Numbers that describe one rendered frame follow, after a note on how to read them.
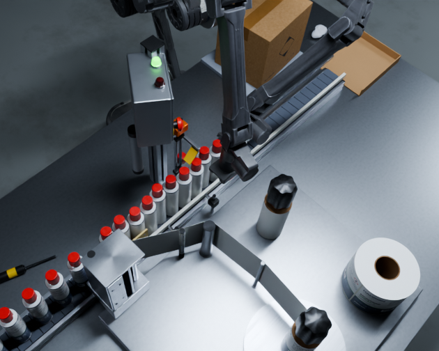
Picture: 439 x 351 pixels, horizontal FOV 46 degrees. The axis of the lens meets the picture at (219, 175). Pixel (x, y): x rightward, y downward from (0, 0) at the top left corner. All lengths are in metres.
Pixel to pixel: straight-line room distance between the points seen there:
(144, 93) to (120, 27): 2.39
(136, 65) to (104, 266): 0.54
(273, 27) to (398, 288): 1.04
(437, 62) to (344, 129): 1.83
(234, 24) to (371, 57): 1.26
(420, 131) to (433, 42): 1.83
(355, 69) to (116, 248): 1.39
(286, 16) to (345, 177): 0.66
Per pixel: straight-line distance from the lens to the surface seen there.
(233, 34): 1.30
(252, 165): 1.43
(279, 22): 2.07
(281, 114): 2.07
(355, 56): 2.45
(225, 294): 1.68
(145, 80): 1.33
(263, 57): 2.05
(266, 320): 1.66
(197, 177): 1.69
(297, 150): 2.04
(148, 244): 1.59
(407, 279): 1.68
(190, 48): 3.53
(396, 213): 2.01
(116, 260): 1.43
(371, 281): 1.63
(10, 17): 3.87
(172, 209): 1.74
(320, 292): 1.73
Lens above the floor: 2.46
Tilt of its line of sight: 58 degrees down
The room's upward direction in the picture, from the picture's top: 8 degrees clockwise
